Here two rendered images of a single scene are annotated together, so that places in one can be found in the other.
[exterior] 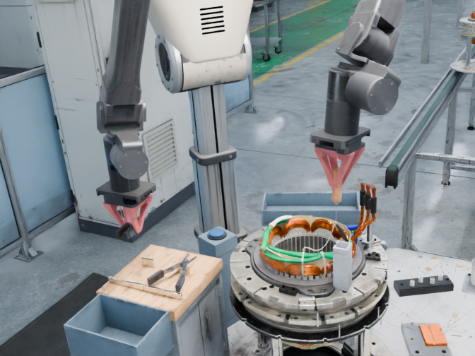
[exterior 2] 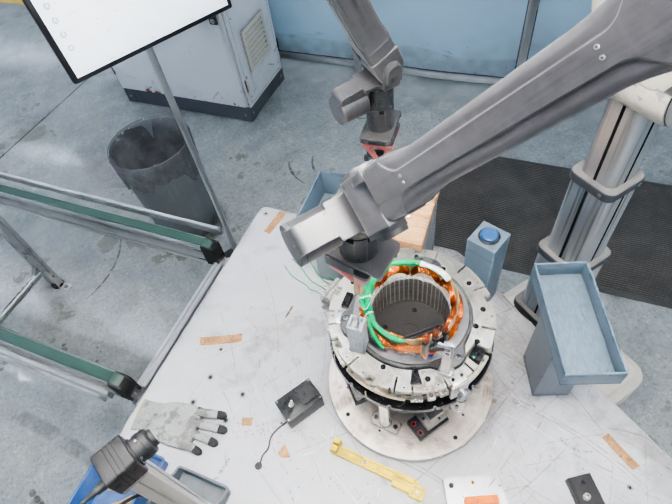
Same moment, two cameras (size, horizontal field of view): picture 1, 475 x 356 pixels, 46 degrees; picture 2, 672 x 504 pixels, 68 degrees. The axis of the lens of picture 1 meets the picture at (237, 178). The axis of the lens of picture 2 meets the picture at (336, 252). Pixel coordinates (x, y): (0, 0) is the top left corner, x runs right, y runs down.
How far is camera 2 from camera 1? 1.07 m
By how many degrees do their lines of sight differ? 71
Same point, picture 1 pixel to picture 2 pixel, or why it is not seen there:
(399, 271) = (629, 488)
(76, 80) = not seen: outside the picture
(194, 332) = not seen: hidden behind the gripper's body
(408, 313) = (532, 489)
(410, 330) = (487, 482)
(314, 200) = (602, 323)
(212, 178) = (572, 196)
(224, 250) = (476, 251)
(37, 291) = (648, 158)
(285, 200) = (590, 289)
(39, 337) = not seen: hidden behind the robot
